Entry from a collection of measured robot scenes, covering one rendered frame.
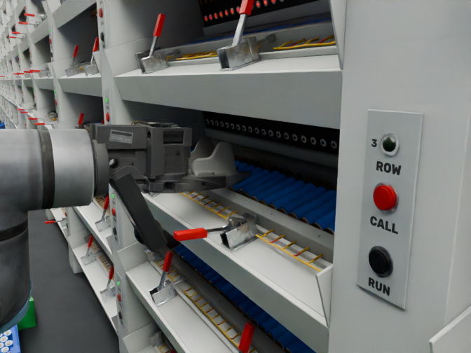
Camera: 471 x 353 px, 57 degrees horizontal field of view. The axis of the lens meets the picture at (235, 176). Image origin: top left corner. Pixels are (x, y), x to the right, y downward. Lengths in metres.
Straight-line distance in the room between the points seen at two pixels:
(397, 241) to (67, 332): 1.15
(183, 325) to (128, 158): 0.31
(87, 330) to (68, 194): 0.87
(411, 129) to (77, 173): 0.34
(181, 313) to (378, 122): 0.55
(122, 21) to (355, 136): 0.64
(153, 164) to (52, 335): 0.89
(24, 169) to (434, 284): 0.38
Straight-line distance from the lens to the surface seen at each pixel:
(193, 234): 0.47
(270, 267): 0.45
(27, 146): 0.49
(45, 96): 2.25
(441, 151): 0.26
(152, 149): 0.52
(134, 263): 0.94
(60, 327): 1.38
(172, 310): 0.77
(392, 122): 0.28
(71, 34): 1.56
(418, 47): 0.27
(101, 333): 1.31
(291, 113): 0.37
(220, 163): 0.57
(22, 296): 0.56
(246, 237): 0.50
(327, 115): 0.34
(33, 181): 0.49
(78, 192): 0.50
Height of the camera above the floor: 0.68
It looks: 13 degrees down
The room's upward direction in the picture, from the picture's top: straight up
